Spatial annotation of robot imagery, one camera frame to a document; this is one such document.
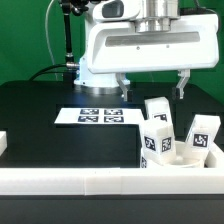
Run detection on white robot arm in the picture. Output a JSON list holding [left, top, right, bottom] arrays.
[[86, 0, 219, 98]]

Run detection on black cables at base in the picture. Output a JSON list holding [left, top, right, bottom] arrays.
[[29, 63, 78, 82]]

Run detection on black camera stand pole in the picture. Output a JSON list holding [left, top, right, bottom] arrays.
[[60, 0, 89, 70]]

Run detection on white sheet with markers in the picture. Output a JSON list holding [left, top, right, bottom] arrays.
[[55, 108, 144, 125]]

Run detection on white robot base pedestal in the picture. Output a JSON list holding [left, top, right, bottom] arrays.
[[74, 0, 124, 91]]

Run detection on white cable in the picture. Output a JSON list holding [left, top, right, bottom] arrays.
[[44, 0, 59, 81]]

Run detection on white round stool seat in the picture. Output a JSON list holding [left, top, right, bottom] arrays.
[[140, 141, 204, 168]]

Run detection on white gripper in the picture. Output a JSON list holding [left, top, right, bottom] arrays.
[[87, 14, 219, 102]]

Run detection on white U-shaped fence wall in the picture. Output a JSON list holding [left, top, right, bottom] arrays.
[[0, 130, 224, 196]]

